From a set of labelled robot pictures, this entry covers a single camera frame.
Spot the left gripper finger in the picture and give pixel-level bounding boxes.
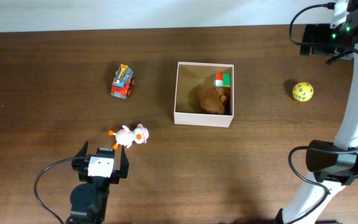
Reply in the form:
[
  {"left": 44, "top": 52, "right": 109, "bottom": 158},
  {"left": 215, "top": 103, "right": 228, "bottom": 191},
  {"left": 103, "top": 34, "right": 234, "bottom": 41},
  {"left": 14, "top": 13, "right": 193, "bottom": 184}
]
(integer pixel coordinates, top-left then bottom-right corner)
[
  {"left": 119, "top": 146, "right": 129, "bottom": 172},
  {"left": 75, "top": 141, "right": 88, "bottom": 157}
]

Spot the white pink toy duck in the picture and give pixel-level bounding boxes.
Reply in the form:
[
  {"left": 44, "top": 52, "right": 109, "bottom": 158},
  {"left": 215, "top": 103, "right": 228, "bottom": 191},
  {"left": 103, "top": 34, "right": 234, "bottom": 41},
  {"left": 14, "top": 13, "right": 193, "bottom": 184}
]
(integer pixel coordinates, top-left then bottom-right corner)
[{"left": 108, "top": 124, "right": 150, "bottom": 149}]

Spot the colourful puzzle cube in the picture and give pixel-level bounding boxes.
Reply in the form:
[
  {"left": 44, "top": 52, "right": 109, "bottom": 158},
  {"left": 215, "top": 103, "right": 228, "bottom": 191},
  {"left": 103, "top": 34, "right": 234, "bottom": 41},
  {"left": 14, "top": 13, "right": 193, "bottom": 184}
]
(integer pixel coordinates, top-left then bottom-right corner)
[{"left": 214, "top": 73, "right": 231, "bottom": 88}]

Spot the pink cardboard box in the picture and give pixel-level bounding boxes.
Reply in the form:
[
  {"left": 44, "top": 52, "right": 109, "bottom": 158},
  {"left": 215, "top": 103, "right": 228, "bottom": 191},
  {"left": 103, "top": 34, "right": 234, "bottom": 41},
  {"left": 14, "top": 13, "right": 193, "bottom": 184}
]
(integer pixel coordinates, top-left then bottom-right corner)
[{"left": 173, "top": 62, "right": 234, "bottom": 128}]

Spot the brown plush toy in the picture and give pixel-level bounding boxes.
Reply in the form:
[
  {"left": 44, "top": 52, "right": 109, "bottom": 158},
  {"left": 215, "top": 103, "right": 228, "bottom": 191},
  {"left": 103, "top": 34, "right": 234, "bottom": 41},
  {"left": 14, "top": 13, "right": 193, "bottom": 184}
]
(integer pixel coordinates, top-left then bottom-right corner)
[{"left": 200, "top": 87, "right": 231, "bottom": 115}]

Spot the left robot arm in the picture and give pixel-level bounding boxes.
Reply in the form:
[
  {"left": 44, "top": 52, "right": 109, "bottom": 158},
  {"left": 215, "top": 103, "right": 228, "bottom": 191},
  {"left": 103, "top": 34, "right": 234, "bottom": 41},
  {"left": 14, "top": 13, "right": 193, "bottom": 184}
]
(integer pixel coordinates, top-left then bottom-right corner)
[{"left": 65, "top": 142, "right": 129, "bottom": 224}]

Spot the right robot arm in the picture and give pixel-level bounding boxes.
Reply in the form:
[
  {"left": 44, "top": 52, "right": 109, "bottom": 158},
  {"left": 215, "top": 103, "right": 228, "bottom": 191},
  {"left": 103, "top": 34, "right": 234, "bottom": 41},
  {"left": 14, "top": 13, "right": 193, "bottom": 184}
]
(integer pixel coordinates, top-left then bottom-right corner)
[{"left": 274, "top": 1, "right": 358, "bottom": 223}]

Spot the yellow lettered ball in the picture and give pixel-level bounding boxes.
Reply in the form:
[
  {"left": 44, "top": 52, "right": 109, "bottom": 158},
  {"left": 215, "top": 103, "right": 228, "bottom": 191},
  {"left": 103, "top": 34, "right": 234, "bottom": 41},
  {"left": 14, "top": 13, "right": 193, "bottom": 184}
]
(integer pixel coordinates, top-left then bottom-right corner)
[{"left": 292, "top": 82, "right": 314, "bottom": 102}]

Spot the red toy fire truck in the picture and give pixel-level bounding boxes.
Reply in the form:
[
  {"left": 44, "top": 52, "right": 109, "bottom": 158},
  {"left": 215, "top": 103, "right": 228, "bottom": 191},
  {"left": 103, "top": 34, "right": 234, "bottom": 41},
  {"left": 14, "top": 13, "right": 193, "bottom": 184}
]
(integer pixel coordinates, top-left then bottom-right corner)
[{"left": 111, "top": 64, "right": 135, "bottom": 99}]

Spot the left black cable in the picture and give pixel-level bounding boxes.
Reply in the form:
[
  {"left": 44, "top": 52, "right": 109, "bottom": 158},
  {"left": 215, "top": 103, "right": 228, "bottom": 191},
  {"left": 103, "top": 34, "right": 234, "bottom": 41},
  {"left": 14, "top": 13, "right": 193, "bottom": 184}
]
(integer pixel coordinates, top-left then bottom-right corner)
[{"left": 33, "top": 156, "right": 91, "bottom": 224}]

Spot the black cable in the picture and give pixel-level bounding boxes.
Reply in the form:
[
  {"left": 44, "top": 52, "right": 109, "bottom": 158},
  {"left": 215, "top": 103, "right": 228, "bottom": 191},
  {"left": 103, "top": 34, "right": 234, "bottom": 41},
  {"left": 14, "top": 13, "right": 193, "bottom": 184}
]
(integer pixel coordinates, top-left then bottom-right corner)
[
  {"left": 33, "top": 156, "right": 91, "bottom": 224},
  {"left": 287, "top": 2, "right": 358, "bottom": 224}
]

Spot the right black cable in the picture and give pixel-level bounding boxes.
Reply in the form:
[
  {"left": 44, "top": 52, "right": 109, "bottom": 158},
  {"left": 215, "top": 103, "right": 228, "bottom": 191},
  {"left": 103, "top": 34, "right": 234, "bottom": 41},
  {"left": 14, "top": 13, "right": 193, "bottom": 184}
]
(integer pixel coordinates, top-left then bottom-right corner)
[{"left": 287, "top": 2, "right": 358, "bottom": 224}]

